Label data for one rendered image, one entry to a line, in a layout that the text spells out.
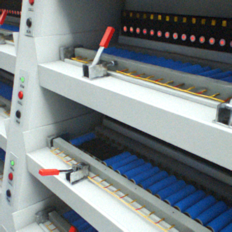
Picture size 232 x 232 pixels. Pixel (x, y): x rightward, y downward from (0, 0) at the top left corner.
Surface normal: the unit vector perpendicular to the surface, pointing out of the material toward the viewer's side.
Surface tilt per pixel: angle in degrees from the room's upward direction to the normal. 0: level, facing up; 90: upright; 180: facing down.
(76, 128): 90
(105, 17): 90
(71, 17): 90
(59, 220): 16
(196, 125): 106
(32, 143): 90
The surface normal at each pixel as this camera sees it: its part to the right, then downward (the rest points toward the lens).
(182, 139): -0.76, 0.29
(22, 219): 0.66, 0.33
